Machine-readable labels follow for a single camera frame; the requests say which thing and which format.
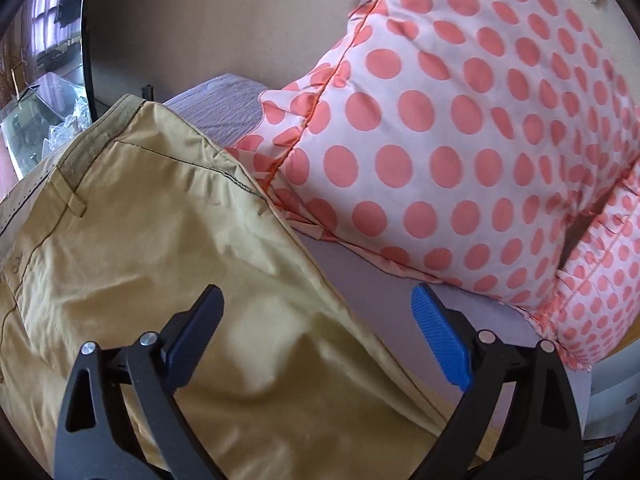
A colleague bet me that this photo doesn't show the khaki tan pants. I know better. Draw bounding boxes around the khaki tan pants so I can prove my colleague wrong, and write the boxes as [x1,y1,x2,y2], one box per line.
[1,96,452,479]

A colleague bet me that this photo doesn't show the small pink polka dot pillow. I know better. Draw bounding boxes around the small pink polka dot pillow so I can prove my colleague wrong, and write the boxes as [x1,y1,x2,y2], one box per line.
[529,165,639,370]

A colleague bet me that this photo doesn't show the large pink polka dot pillow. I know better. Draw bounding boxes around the large pink polka dot pillow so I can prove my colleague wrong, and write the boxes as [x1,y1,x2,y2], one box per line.
[232,0,639,310]

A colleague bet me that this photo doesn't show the glass top tv stand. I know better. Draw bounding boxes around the glass top tv stand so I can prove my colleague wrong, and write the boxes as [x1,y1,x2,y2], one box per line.
[1,73,92,180]

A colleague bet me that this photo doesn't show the lavender bed sheet mattress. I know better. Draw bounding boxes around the lavender bed sheet mattress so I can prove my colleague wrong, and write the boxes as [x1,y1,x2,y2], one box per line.
[164,74,539,405]

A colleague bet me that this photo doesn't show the black framed television screen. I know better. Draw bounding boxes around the black framed television screen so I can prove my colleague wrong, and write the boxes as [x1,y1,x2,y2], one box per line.
[1,0,88,105]

